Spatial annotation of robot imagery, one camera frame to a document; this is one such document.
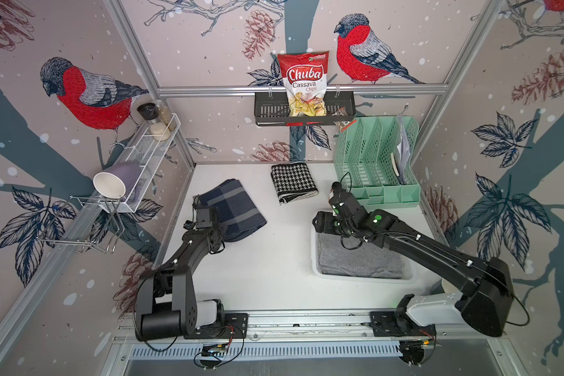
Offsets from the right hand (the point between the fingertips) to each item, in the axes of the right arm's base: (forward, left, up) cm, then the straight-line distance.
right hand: (319, 221), depth 79 cm
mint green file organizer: (+47, -32, -13) cm, 58 cm away
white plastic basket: (-14, -30, -9) cm, 34 cm away
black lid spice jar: (+25, +59, +19) cm, 67 cm away
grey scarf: (-7, -10, -12) cm, 17 cm away
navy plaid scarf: (+13, +35, -15) cm, 40 cm away
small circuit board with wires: (-37, +32, -20) cm, 53 cm away
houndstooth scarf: (+28, +10, -13) cm, 32 cm away
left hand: (+4, +36, -11) cm, 38 cm away
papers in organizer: (+29, -34, +5) cm, 45 cm away
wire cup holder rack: (-14, +62, +19) cm, 66 cm away
